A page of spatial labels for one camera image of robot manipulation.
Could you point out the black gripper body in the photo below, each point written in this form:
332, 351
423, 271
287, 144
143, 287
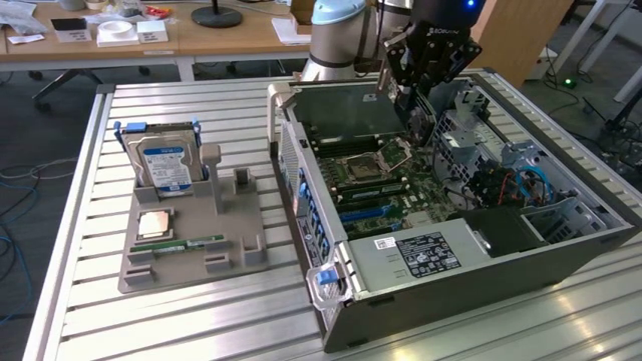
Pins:
437, 41

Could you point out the expansion card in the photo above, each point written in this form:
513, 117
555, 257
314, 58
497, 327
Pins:
417, 116

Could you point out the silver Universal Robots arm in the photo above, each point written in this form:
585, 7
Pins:
335, 37

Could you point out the wooden cabinet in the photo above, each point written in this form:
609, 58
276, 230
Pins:
531, 45

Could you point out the device with green light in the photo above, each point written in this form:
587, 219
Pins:
567, 81

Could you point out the white paper stack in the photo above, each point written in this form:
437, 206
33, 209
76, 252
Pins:
291, 34

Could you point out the metal socket cover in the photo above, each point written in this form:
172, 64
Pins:
397, 152

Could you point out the silver metal drive cage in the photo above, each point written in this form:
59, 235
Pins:
461, 150

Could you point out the CPU socket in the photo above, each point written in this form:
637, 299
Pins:
362, 169

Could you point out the installed RAM stick white label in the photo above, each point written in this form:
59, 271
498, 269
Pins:
371, 192

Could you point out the black round lamp base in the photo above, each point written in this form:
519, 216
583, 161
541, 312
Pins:
215, 17

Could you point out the blue card retention bar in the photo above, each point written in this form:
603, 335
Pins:
304, 188

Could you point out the blue expansion slot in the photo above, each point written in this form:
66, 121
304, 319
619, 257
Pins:
366, 214

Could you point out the green motherboard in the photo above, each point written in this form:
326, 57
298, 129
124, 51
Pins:
374, 225

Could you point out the black plastic shroud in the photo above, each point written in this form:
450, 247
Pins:
502, 233

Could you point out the silver disk bay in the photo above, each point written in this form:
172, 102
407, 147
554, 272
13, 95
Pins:
566, 222

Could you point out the small red item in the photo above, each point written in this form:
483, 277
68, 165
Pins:
156, 13

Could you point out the plain white box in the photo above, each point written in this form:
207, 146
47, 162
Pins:
150, 32

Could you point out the grey power supply with label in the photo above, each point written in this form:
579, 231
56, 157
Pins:
426, 255

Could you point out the hard disk drive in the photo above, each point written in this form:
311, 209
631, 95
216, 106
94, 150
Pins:
166, 165

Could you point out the blue disk carrier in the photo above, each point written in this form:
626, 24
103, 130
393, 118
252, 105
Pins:
136, 127

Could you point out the grey parts rack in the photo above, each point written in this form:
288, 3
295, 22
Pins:
195, 210

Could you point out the wooden desk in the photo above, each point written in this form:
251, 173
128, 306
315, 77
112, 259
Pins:
100, 52

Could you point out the blue case latch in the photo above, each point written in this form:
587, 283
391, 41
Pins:
326, 278

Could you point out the white box black lid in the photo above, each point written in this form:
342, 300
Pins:
70, 34

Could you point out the open grey PC case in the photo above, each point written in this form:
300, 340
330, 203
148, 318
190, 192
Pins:
451, 301

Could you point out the copper-topped CPU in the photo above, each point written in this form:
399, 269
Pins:
152, 223

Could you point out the black office chair base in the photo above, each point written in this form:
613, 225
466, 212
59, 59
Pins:
66, 79

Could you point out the green RAM stick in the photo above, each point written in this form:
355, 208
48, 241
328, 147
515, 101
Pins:
170, 245

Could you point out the white card red print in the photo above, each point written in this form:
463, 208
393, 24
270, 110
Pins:
25, 38

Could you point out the clear plastic bag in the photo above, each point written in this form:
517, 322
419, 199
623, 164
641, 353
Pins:
20, 19

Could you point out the white table frame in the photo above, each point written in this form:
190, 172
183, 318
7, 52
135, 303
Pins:
575, 39

